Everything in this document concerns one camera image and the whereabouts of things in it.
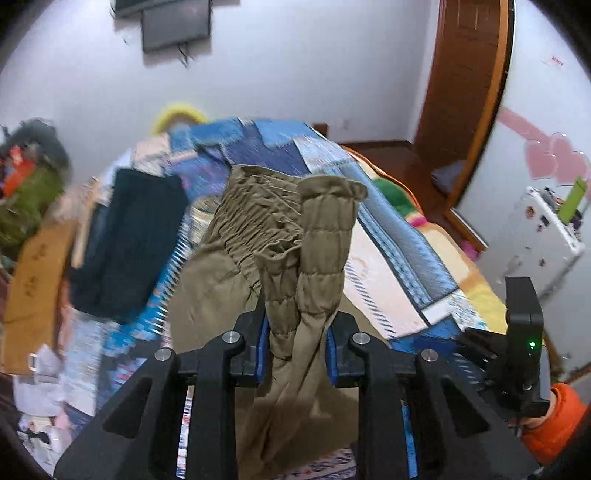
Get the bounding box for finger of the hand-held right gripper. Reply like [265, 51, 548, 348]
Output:
[455, 327, 509, 374]

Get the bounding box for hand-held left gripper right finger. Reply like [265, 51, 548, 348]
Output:
[325, 313, 541, 480]

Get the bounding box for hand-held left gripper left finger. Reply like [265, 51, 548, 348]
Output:
[53, 311, 271, 480]

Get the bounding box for khaki pants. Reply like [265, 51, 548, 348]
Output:
[168, 164, 370, 480]

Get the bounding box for person's right forearm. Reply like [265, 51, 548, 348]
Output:
[519, 382, 589, 467]

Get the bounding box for dark pants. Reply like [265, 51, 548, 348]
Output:
[69, 168, 190, 324]

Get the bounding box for white appliance with stickers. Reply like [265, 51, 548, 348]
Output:
[489, 185, 586, 301]

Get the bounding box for blue patchwork blanket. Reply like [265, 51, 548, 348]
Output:
[60, 117, 509, 480]

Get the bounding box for green bottle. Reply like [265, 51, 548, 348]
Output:
[556, 178, 589, 222]

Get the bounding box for purple grey cloth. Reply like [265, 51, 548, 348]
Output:
[431, 159, 467, 195]

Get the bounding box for colourful fleece blanket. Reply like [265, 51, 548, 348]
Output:
[342, 143, 509, 342]

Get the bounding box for white cloth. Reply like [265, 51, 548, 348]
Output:
[11, 344, 70, 457]

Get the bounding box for white wardrobe door pink stickers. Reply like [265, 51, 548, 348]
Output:
[450, 0, 591, 370]

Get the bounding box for wooden door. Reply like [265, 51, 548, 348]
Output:
[413, 0, 514, 252]

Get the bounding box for grey plush toy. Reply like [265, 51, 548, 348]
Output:
[7, 119, 72, 171]

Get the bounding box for yellow foam ring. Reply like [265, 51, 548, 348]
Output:
[152, 102, 208, 134]

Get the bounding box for black monitor cable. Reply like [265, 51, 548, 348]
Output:
[175, 39, 194, 70]

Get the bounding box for wall-mounted black television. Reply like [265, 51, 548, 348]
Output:
[111, 0, 185, 19]

